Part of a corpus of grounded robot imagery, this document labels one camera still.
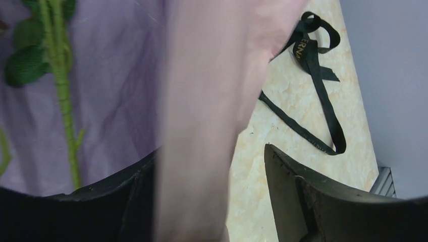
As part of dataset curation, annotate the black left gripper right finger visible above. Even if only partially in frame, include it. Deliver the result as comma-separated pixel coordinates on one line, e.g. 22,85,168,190
264,144,427,242

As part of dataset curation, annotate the aluminium front rail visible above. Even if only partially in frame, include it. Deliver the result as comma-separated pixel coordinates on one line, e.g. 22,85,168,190
370,166,397,198

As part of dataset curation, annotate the black ribbon with gold lettering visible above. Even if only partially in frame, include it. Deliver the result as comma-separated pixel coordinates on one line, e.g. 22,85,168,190
258,11,347,156

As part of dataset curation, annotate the pink and white flower bunch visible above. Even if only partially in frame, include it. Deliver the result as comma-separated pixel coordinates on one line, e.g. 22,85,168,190
4,0,84,189

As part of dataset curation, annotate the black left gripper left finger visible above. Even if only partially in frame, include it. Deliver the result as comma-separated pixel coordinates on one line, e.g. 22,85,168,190
1,152,156,242

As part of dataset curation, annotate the pink wrapping paper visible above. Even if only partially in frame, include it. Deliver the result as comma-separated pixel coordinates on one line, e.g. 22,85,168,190
153,1,306,241

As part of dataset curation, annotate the purple wrapping paper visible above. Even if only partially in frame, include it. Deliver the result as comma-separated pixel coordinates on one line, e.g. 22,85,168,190
1,1,166,196

